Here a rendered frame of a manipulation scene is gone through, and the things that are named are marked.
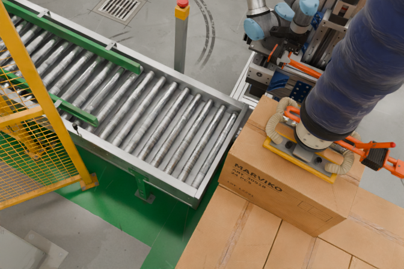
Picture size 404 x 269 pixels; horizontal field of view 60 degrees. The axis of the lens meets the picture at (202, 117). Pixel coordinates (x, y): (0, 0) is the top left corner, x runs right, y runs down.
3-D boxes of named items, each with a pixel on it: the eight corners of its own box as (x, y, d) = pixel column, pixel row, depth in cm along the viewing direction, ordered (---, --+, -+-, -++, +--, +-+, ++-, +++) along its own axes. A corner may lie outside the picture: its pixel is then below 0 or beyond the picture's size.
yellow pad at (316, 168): (261, 146, 157) (264, 141, 152) (270, 129, 161) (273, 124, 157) (332, 185, 150) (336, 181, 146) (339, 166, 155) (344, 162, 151)
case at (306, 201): (217, 181, 200) (228, 152, 165) (247, 129, 219) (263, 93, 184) (314, 238, 188) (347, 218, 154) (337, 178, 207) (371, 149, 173)
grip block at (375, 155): (358, 163, 146) (365, 157, 140) (364, 145, 150) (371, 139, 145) (377, 173, 144) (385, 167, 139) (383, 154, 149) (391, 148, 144)
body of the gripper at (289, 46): (296, 57, 157) (305, 38, 146) (279, 48, 158) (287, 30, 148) (302, 47, 160) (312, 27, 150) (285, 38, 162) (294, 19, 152)
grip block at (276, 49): (266, 61, 168) (269, 54, 164) (273, 50, 172) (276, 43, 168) (282, 69, 166) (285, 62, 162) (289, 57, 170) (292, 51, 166)
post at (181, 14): (172, 101, 289) (174, 7, 203) (175, 95, 292) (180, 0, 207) (178, 104, 288) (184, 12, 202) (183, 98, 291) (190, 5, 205)
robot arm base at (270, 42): (266, 27, 196) (270, 13, 188) (291, 36, 194) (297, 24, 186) (257, 44, 189) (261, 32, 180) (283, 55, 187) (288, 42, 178)
